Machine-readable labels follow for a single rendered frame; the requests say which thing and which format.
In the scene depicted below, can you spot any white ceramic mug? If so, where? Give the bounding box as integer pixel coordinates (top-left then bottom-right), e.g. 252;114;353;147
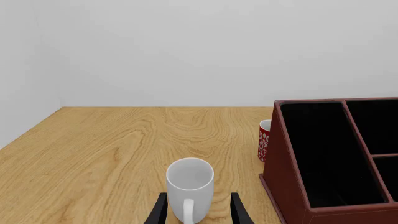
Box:
165;157;215;224

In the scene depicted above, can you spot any red white patterned mug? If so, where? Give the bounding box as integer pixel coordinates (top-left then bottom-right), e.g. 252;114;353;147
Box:
257;119;272;163

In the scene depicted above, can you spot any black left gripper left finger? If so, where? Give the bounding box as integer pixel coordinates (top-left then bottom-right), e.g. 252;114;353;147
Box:
143;192;169;224

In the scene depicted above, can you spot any red-brown desk caddy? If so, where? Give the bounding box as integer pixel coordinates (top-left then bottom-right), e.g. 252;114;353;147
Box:
259;96;398;224

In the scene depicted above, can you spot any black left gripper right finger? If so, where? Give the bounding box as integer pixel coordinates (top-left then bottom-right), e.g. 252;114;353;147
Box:
230;192;255;224

